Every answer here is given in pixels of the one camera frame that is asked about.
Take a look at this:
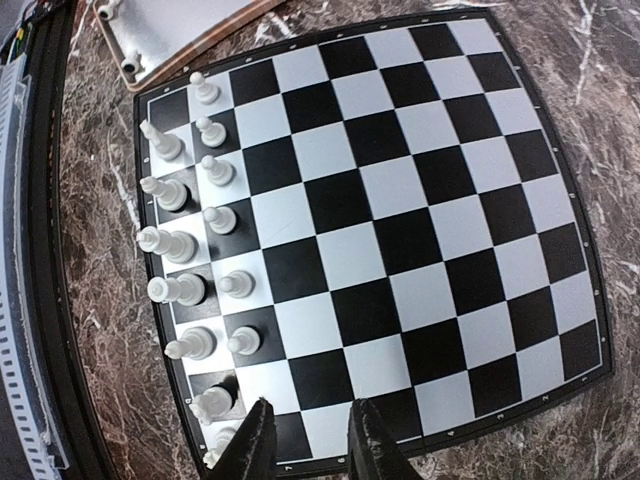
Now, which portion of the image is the white king chess piece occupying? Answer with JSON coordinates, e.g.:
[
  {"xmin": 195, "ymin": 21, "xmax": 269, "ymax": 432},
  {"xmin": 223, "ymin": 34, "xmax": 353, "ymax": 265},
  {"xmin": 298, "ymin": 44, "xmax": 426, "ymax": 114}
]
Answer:
[{"xmin": 147, "ymin": 273, "xmax": 205, "ymax": 306}]

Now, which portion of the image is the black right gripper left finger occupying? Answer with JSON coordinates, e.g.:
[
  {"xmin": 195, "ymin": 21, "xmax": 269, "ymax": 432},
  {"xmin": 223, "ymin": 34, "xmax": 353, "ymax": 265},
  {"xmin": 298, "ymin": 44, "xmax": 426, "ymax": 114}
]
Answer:
[{"xmin": 202, "ymin": 398, "xmax": 277, "ymax": 480}]

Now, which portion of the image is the white chess piece tray right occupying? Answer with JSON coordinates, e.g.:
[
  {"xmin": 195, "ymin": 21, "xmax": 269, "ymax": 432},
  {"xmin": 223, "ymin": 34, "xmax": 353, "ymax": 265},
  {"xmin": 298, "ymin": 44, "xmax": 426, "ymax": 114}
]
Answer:
[{"xmin": 97, "ymin": 0, "xmax": 121, "ymax": 21}]

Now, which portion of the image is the metal tray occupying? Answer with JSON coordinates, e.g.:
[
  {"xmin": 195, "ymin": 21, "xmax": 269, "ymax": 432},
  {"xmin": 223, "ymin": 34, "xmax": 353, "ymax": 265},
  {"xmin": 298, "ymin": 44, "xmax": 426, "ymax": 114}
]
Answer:
[{"xmin": 92, "ymin": 0, "xmax": 282, "ymax": 92}]

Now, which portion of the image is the white chess piece lying left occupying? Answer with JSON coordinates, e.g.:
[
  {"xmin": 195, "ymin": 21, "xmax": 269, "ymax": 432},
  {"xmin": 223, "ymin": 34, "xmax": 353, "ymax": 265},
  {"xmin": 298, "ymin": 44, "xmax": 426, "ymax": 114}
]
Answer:
[{"xmin": 121, "ymin": 50, "xmax": 141, "ymax": 75}]

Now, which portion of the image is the white rook chess piece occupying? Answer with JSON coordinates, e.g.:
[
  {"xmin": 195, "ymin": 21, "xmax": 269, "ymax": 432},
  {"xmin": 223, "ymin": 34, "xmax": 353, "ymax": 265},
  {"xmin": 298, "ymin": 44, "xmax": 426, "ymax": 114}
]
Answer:
[
  {"xmin": 203, "ymin": 421, "xmax": 240, "ymax": 470},
  {"xmin": 139, "ymin": 120, "xmax": 182, "ymax": 161}
]

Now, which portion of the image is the white slotted cable duct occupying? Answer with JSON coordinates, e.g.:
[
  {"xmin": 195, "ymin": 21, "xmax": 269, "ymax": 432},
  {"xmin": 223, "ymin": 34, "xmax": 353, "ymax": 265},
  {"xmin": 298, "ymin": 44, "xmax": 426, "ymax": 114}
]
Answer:
[{"xmin": 1, "ymin": 54, "xmax": 66, "ymax": 479}]

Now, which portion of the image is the white pawn chess piece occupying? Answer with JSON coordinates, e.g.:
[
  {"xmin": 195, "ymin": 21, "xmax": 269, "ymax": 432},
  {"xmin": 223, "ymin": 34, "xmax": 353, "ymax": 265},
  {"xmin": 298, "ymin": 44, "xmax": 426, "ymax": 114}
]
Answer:
[
  {"xmin": 195, "ymin": 117, "xmax": 227, "ymax": 148},
  {"xmin": 190, "ymin": 72, "xmax": 221, "ymax": 105},
  {"xmin": 202, "ymin": 206, "xmax": 237, "ymax": 235},
  {"xmin": 201, "ymin": 155, "xmax": 235, "ymax": 186},
  {"xmin": 227, "ymin": 326, "xmax": 261, "ymax": 356},
  {"xmin": 217, "ymin": 270, "xmax": 255, "ymax": 298}
]

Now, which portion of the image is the black grey chessboard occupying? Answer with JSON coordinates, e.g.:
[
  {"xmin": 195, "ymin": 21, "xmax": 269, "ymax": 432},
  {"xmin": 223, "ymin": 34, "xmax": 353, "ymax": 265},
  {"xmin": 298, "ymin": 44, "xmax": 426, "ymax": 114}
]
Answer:
[{"xmin": 133, "ymin": 8, "xmax": 614, "ymax": 477}]

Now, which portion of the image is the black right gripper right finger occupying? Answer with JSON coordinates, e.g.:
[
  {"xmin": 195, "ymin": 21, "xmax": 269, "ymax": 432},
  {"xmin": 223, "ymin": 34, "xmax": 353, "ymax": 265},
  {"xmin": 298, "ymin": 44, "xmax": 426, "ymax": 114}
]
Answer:
[{"xmin": 347, "ymin": 399, "xmax": 422, "ymax": 480}]

